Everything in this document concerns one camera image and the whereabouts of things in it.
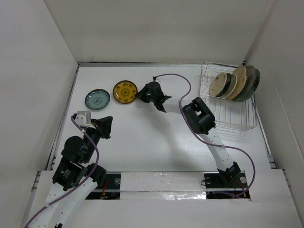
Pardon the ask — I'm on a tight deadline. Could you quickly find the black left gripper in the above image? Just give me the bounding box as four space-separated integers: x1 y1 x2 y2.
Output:
83 115 113 162

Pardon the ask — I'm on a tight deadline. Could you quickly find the yellow patterned small plate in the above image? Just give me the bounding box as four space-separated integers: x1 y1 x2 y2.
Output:
113 80 138 105

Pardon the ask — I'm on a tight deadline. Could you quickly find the blue white patterned plate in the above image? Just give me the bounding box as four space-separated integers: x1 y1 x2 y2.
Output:
85 89 110 111

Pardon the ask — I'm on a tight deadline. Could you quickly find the cream floral small plate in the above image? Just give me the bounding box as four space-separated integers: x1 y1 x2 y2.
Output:
209 72 227 96

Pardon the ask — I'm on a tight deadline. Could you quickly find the black glossy small plate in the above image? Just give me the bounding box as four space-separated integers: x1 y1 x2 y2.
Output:
221 73 231 96

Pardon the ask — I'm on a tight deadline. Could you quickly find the cream plate with dark patch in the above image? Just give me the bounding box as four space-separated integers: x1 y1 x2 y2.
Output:
225 74 238 99

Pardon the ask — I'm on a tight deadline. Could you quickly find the beige bird branch plate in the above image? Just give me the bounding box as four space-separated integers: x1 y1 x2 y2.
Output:
232 66 247 100

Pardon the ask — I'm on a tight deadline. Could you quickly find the light green floral plate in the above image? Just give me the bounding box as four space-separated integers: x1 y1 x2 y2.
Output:
249 68 261 98

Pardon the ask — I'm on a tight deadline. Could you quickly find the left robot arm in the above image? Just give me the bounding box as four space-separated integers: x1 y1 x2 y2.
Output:
25 111 113 228

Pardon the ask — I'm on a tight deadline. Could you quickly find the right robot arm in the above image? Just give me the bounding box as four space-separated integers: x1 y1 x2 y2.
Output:
135 81 241 187

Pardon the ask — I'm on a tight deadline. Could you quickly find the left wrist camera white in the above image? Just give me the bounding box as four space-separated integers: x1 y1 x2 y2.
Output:
72 111 91 127

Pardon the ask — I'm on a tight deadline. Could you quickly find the white wire dish rack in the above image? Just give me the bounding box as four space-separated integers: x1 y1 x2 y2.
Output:
199 64 257 133

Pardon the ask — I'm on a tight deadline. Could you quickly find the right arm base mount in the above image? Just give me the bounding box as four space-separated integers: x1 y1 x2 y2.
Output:
204 172 247 190

